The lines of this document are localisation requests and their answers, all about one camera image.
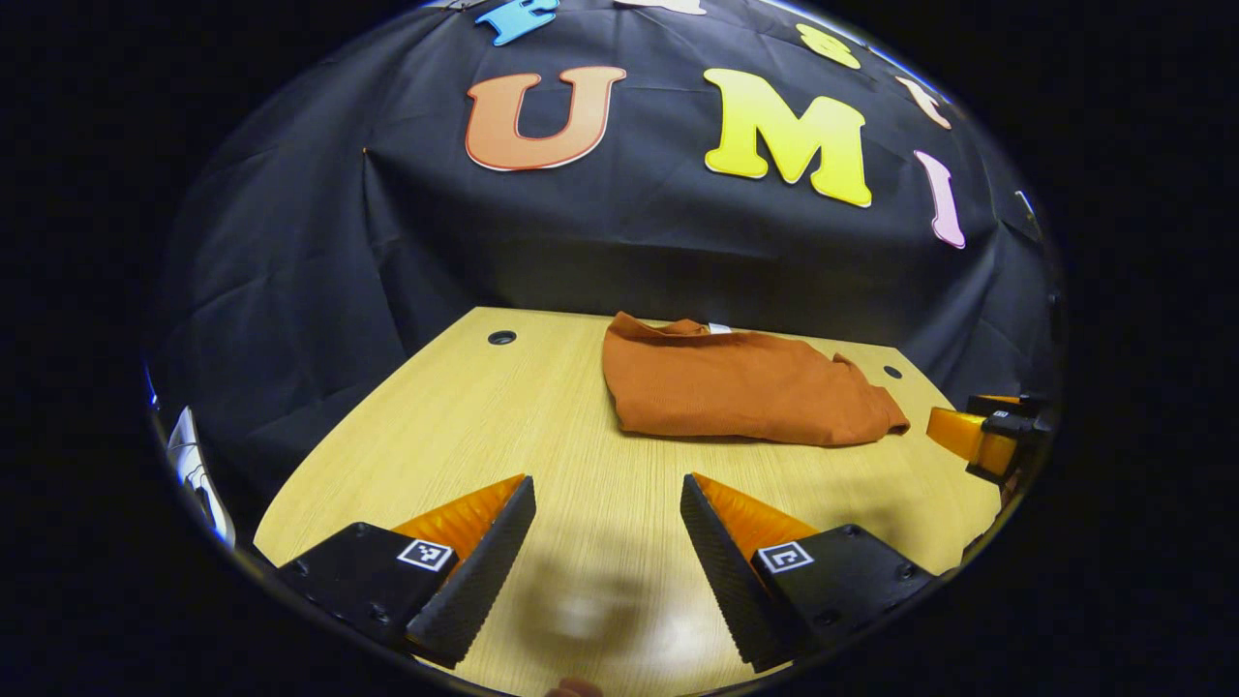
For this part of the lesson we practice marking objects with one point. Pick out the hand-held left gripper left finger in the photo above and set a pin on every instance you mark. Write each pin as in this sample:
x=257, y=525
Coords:
x=479, y=581

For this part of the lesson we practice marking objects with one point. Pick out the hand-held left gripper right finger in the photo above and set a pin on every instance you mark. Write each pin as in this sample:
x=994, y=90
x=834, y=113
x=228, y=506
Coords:
x=726, y=581

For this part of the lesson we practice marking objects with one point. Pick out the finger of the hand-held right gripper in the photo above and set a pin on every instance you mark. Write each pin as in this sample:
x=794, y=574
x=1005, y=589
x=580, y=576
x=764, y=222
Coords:
x=1007, y=403
x=968, y=440

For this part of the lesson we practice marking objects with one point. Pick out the orange button-up jacket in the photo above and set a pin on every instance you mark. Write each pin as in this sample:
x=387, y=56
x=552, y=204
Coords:
x=736, y=387

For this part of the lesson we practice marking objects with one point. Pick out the white side desk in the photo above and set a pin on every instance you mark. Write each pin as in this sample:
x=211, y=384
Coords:
x=189, y=455

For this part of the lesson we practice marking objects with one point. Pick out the black backdrop cloth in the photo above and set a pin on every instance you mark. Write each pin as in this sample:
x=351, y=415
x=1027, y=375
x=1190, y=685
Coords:
x=629, y=252

